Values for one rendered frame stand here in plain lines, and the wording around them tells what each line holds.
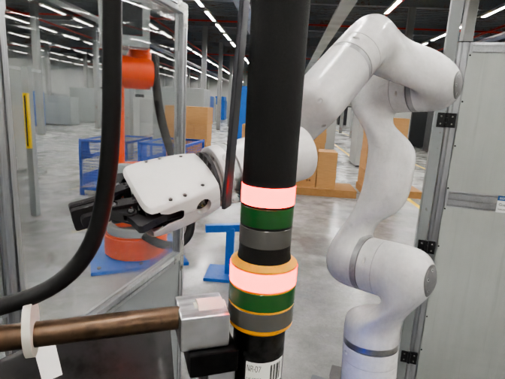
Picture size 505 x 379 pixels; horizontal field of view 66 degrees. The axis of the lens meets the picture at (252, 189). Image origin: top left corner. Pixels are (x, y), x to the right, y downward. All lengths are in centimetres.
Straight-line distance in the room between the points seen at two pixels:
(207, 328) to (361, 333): 68
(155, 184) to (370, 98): 56
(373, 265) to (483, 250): 139
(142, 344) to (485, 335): 209
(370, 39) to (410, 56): 12
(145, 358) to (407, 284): 54
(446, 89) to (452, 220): 133
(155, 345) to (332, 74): 46
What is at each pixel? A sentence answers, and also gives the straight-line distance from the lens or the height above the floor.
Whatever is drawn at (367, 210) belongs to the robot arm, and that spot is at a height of 146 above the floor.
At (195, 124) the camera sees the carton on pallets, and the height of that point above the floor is 123.
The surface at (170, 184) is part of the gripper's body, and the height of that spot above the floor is 157.
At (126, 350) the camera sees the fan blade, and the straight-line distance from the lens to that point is 42.
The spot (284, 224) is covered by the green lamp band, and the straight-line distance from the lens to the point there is 23.
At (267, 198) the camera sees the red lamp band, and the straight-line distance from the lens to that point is 22.
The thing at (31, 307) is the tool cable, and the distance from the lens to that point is 24.
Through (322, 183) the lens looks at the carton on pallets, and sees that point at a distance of 781.
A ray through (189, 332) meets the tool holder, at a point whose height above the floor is 153.
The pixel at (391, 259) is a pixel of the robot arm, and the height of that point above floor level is 138.
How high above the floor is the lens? 166
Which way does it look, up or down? 12 degrees down
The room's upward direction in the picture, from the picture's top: 3 degrees clockwise
